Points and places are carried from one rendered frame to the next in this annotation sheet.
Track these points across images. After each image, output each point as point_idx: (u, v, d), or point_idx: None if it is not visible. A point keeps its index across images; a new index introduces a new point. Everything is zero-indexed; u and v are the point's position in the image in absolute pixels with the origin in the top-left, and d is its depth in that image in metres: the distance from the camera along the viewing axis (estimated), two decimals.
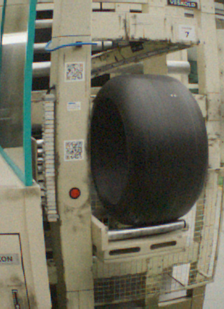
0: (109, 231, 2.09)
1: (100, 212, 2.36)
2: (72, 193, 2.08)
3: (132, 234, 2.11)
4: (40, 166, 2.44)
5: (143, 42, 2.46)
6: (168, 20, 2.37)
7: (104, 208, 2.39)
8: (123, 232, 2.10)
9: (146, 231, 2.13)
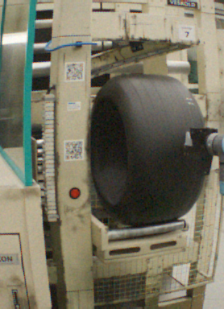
0: None
1: (98, 218, 2.39)
2: (72, 193, 2.08)
3: (130, 227, 2.12)
4: (40, 166, 2.44)
5: (143, 42, 2.46)
6: (168, 20, 2.37)
7: (105, 216, 2.37)
8: (120, 227, 2.12)
9: (144, 224, 2.15)
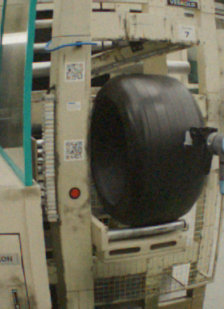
0: (109, 238, 2.09)
1: (100, 210, 2.37)
2: (72, 193, 2.08)
3: (130, 236, 2.14)
4: (40, 166, 2.44)
5: (143, 42, 2.46)
6: (168, 20, 2.37)
7: (103, 208, 2.39)
8: (122, 238, 2.12)
9: (143, 235, 2.15)
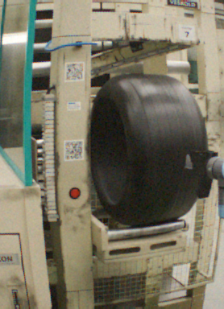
0: (109, 232, 2.09)
1: None
2: (72, 193, 2.08)
3: (132, 235, 2.12)
4: (40, 166, 2.44)
5: (143, 42, 2.46)
6: (168, 20, 2.37)
7: (104, 218, 2.39)
8: (123, 233, 2.10)
9: (146, 232, 2.13)
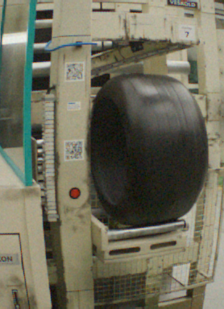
0: (108, 229, 2.10)
1: (100, 212, 2.36)
2: (72, 193, 2.08)
3: (132, 232, 2.11)
4: (40, 166, 2.44)
5: (143, 42, 2.46)
6: (168, 20, 2.37)
7: (104, 208, 2.38)
8: (122, 230, 2.10)
9: (146, 228, 2.13)
